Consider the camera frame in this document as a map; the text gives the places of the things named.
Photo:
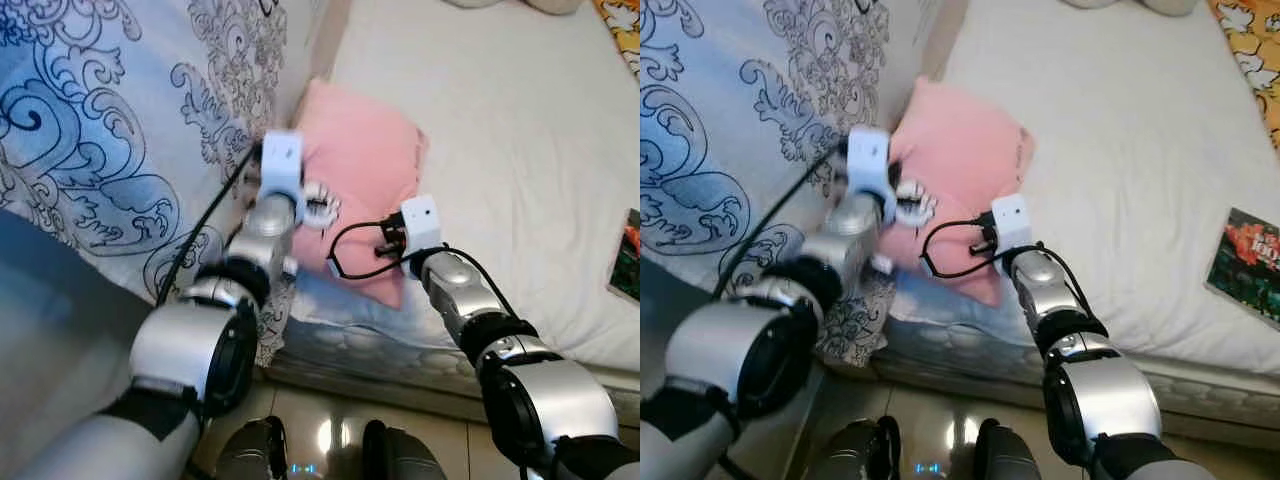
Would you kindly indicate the pink pillow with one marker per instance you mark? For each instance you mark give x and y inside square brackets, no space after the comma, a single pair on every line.
[965,145]
[360,150]

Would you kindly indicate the dark book with red print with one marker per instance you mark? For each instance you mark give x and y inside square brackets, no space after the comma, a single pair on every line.
[628,255]
[1248,265]

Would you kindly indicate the orange yellow cartoon blanket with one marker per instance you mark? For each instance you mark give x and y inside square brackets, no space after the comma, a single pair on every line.
[622,30]
[1255,60]

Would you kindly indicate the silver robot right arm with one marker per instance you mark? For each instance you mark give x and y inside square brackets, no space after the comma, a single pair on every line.
[1115,395]
[560,395]

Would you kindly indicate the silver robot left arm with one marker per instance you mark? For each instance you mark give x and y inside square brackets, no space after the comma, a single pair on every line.
[725,350]
[190,345]

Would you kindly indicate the grey quilted mattress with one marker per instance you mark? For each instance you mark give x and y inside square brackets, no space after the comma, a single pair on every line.
[960,345]
[400,340]

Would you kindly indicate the white bed sheet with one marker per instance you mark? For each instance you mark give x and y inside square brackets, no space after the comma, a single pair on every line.
[520,150]
[1120,150]

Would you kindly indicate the robot right leg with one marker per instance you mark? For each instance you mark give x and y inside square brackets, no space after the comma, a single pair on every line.
[1008,455]
[400,458]

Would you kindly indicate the robot leg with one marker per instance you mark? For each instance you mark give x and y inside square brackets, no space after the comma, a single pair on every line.
[850,455]
[252,455]
[1008,455]
[400,458]

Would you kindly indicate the robot left leg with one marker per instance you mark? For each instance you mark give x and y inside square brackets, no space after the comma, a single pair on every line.
[252,455]
[850,455]

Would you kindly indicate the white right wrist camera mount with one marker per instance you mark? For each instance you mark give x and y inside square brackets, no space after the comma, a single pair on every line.
[421,225]
[1012,222]

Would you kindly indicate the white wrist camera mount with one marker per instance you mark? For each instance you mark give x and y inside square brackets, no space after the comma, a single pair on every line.
[282,160]
[1012,222]
[868,160]
[421,225]

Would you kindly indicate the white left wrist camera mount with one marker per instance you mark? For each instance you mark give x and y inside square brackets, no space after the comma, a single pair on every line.
[868,160]
[282,160]

